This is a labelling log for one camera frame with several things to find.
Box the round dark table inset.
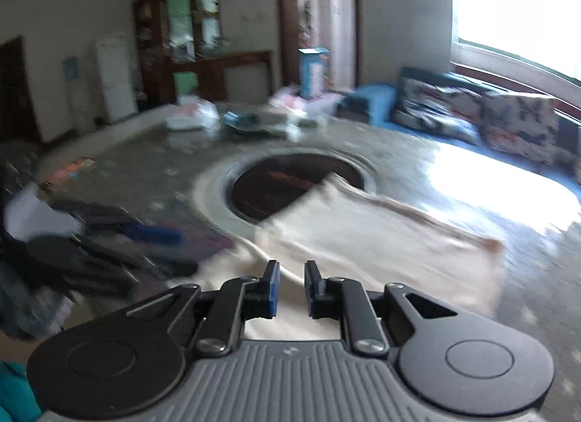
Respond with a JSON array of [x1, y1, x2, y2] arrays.
[[226, 153, 366, 224]]

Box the beige cloth garment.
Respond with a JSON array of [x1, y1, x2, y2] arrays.
[[197, 171, 505, 342]]

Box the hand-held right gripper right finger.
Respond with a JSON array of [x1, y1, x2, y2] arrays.
[[304, 260, 458, 357]]

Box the dark clothing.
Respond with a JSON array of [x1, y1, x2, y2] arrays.
[[0, 263, 73, 342]]

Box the blue and dark packet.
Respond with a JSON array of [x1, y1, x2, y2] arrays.
[[222, 110, 274, 135]]

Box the floral cushion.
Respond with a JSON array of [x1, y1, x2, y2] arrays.
[[393, 77, 485, 142], [480, 90, 562, 165]]

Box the dark wooden door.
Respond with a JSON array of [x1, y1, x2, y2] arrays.
[[0, 36, 41, 143]]

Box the blue sofa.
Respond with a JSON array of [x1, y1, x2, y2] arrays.
[[340, 66, 581, 198]]

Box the teal cloth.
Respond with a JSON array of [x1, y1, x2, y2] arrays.
[[0, 360, 42, 422]]

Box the white water dispenser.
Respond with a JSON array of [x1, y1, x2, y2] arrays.
[[61, 56, 97, 133]]

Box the orange booklet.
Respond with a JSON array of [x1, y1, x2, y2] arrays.
[[44, 157, 97, 187]]

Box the blue and white box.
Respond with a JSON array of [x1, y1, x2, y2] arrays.
[[298, 47, 331, 98]]

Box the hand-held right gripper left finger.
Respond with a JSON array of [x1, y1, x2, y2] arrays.
[[125, 260, 280, 357]]

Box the bright window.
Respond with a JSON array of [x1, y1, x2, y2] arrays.
[[453, 0, 581, 84]]

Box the brown wooden door frame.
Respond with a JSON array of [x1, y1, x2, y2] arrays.
[[274, 0, 365, 92]]

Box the white refrigerator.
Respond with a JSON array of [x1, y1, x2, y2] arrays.
[[94, 33, 139, 123]]

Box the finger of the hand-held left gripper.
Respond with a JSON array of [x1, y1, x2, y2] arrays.
[[54, 202, 184, 248], [77, 236, 198, 280]]

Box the dark wooden display cabinet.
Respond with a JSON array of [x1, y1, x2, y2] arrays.
[[132, 0, 274, 106]]

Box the pink and white bags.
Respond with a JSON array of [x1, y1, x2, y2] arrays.
[[267, 85, 346, 129]]

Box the white plastic bag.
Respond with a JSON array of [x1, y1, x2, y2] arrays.
[[164, 101, 222, 133]]

